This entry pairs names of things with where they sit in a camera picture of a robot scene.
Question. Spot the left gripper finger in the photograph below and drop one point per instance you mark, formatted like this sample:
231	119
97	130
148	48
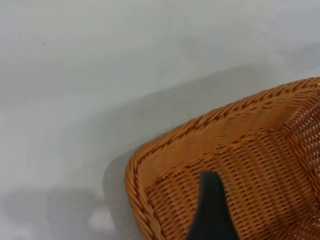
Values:
211	215

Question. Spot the orange woven wicker basket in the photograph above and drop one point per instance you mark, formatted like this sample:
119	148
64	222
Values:
262	162

